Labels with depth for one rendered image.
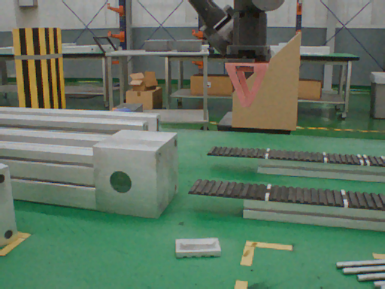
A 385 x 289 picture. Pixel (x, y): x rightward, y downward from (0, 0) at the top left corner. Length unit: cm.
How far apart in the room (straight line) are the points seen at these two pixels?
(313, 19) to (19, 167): 776
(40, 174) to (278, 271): 35
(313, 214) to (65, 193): 34
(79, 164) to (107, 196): 6
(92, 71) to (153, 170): 871
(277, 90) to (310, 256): 64
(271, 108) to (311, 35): 715
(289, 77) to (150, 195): 61
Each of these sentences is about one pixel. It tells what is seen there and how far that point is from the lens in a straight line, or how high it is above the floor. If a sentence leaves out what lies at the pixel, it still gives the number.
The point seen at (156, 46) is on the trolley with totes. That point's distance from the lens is 375.
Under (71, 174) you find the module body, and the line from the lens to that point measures 59.
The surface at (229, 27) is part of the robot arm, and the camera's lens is 114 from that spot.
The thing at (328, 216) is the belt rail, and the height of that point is 79.
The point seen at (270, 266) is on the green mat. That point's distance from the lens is 46.
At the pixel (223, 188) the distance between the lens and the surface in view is 57.
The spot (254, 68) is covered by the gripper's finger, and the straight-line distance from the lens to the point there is 66.
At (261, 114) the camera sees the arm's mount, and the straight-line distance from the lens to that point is 107.
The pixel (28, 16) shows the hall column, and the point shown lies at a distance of 415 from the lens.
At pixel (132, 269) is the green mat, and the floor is 78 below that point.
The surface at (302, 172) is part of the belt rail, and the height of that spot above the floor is 79.
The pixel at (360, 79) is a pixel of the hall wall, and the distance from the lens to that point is 833.
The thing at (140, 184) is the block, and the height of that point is 83.
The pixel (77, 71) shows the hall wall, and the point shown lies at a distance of 939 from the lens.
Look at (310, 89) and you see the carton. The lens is 546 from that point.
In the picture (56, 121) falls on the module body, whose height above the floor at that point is 86.
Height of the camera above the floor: 102
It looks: 15 degrees down
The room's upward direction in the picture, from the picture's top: straight up
